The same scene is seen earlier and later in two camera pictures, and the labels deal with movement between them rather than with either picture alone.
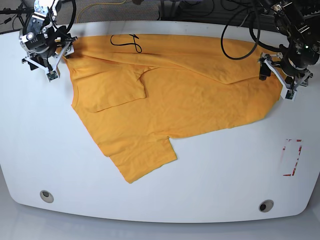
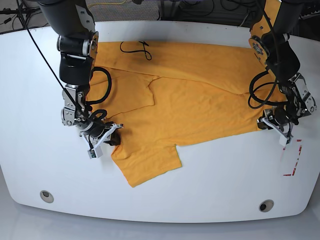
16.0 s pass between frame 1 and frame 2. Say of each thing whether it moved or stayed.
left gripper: moved
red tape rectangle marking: stayed
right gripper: moved
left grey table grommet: stayed
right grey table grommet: stayed
